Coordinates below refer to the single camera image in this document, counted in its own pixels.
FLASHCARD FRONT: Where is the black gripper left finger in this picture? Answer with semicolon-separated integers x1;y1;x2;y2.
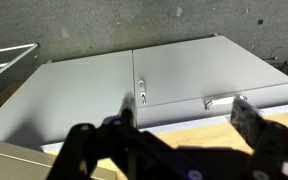
119;92;138;130

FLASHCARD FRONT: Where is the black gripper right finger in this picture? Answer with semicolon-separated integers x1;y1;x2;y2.
229;94;288;158

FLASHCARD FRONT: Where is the white base cabinet drawer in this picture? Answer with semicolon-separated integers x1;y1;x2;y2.
135;81;288;130

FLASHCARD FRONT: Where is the white base cabinet wooden top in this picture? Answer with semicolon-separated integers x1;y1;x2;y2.
0;33;288;180

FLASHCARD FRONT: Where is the tall white cabinet door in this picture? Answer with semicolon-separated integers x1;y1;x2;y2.
0;49;138;149

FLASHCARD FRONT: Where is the short white cabinet door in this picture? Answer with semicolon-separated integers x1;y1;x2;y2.
132;35;288;109

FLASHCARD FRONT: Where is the beige metal file cabinet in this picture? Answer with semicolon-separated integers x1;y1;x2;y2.
0;135;120;180

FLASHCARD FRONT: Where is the white metal tube rack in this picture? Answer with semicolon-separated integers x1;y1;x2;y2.
0;42;39;87

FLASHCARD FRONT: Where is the silver door handle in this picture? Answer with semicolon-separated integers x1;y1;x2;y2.
137;79;148;105

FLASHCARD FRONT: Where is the silver drawer handle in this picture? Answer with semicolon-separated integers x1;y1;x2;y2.
203;94;249;112

